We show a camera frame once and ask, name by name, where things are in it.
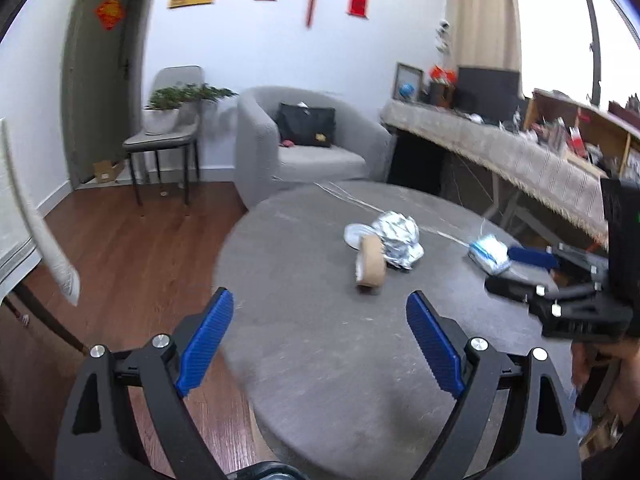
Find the dark wooden box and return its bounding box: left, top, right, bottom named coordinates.
left=429, top=82, right=457, bottom=107

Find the dark wooden table leg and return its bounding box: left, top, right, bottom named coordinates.
left=2, top=280, right=88, bottom=356

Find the grey armchair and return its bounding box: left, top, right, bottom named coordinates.
left=235, top=86, right=396, bottom=211

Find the grey dining chair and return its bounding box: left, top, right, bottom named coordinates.
left=122, top=65, right=205, bottom=208

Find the person's right hand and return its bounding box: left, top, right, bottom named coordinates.
left=570, top=340, right=640, bottom=441

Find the red diamond door decoration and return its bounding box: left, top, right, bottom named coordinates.
left=95, top=0, right=124, bottom=31

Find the blue white plastic bag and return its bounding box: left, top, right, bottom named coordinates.
left=468, top=234, right=512, bottom=276

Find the white round disc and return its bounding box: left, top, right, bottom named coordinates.
left=344, top=223, right=376, bottom=251

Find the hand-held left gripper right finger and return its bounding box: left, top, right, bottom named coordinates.
left=406, top=290, right=583, bottom=480

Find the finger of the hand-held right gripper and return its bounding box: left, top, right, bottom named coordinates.
left=507, top=244, right=608, bottom=281
left=484, top=275, right=603, bottom=311

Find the black bag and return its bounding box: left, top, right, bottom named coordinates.
left=276, top=102, right=337, bottom=149

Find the wooden shelf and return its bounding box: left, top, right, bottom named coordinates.
left=522, top=87, right=640, bottom=181

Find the beige curtain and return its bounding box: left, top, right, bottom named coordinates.
left=445, top=0, right=523, bottom=91

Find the silver foil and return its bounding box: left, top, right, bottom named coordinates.
left=372, top=211, right=425, bottom=272

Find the potted green plant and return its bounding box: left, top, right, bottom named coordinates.
left=144, top=84, right=238, bottom=136

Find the grey door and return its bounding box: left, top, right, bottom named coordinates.
left=60, top=0, right=156, bottom=191

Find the cardboard box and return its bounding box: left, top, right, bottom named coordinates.
left=93, top=159, right=126, bottom=183

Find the beige fringed cloth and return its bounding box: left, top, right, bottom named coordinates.
left=381, top=99, right=611, bottom=246

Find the black monitor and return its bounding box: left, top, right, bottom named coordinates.
left=456, top=66, right=521, bottom=123

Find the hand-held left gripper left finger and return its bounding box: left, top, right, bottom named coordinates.
left=54, top=287, right=235, bottom=480

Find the picture frame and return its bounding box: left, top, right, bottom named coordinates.
left=393, top=62, right=423, bottom=102

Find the large brown tape roll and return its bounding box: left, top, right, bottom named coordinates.
left=355, top=235, right=387, bottom=291

